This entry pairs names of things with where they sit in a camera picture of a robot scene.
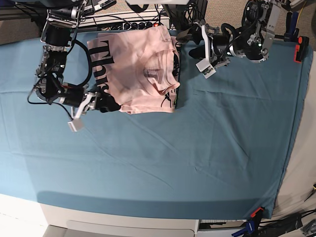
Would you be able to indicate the power strip with red switch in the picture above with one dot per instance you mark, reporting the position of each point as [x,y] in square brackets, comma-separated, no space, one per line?
[120,25]

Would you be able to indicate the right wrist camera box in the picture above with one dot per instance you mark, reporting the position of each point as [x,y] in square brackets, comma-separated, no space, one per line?
[75,125]

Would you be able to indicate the orange black clamp top right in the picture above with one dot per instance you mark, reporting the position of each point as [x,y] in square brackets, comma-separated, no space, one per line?
[301,49]

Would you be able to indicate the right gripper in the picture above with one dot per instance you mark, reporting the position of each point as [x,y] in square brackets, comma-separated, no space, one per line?
[88,101]

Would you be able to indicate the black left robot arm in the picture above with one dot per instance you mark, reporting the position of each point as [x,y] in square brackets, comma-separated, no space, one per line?
[252,40]

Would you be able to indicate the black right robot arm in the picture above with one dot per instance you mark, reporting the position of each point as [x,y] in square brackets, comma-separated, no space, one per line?
[59,37]

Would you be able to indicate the teal table cloth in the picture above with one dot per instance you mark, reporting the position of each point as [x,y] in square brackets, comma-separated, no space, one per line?
[221,155]

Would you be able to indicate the white table base panel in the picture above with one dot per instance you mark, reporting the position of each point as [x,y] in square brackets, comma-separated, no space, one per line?
[115,225]

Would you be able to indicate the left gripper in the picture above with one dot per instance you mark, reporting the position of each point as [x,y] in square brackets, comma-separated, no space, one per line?
[221,43]

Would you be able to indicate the blue black clamp upper right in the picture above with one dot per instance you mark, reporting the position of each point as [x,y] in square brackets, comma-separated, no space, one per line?
[291,33]

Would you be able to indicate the pink T-shirt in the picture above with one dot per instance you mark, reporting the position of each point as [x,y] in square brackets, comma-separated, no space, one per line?
[139,68]

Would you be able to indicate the orange blue clamp bottom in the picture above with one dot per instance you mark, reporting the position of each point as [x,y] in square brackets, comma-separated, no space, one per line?
[252,224]

